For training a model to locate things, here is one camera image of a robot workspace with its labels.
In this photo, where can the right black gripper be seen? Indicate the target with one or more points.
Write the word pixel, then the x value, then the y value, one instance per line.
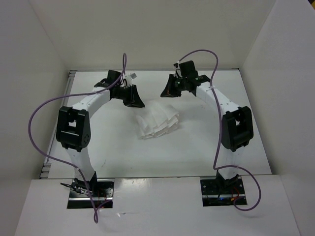
pixel 169 90

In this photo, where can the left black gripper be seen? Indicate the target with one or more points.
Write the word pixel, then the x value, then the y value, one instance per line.
pixel 134 99

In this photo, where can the white pleated skirt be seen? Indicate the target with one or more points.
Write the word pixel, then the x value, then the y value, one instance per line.
pixel 155 120

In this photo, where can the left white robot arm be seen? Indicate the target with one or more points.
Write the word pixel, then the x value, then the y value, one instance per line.
pixel 74 130

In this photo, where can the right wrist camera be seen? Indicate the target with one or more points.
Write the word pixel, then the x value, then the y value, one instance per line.
pixel 177 73

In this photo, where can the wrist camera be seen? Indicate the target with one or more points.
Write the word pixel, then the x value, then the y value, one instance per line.
pixel 130 77
pixel 177 73

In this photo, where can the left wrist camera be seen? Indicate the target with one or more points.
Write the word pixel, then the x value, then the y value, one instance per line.
pixel 130 77

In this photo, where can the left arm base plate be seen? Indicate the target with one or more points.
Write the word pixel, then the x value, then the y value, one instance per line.
pixel 103 197

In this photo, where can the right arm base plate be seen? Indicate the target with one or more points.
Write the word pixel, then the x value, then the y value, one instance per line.
pixel 212 196

